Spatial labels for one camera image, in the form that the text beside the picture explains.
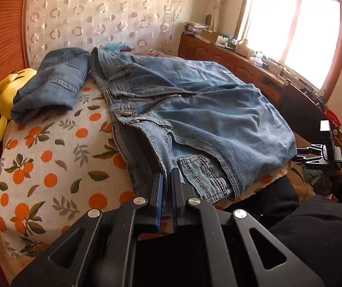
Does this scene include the wooden cabinet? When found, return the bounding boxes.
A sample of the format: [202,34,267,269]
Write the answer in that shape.
[178,33,324,108]

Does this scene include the white plastic jug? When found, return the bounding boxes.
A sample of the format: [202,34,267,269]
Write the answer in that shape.
[237,39,251,56]

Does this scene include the yellow plush toy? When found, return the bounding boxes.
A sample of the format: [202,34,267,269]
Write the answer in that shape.
[0,68,38,139]

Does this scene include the light blue cloth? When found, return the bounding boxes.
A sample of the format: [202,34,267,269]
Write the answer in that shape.
[105,42,129,51]

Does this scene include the light blue denim pants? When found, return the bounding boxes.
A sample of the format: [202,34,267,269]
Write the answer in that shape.
[90,48,297,204]

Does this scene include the wooden slatted panel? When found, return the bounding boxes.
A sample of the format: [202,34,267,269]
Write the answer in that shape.
[0,0,35,144]

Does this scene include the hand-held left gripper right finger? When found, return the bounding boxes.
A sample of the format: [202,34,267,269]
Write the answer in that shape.
[171,167,325,287]

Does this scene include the open cardboard box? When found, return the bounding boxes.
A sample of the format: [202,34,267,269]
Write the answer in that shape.
[201,29,228,44]

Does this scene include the orange fruit print blanket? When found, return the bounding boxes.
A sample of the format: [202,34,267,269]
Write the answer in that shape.
[0,78,291,259]

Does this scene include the dark blue folded jeans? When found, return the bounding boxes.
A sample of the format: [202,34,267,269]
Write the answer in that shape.
[11,47,92,125]

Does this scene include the floral window curtain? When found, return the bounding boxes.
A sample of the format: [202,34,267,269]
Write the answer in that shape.
[211,0,230,33]

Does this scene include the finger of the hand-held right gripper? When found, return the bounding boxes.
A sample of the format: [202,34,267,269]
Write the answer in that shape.
[297,144,324,155]
[301,155,327,169]

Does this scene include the stack of papers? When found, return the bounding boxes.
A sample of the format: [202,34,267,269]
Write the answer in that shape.
[184,22,210,35]

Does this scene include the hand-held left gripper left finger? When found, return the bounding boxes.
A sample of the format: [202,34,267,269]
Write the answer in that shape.
[11,173,165,287]

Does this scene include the pink floral blanket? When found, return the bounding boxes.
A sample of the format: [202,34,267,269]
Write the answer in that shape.
[130,49,315,204]

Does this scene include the person's black trousers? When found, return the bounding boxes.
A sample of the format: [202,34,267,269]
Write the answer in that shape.
[216,176,342,287]

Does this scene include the circle pattern sheer curtain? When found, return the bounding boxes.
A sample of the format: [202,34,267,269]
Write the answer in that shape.
[24,0,186,66]

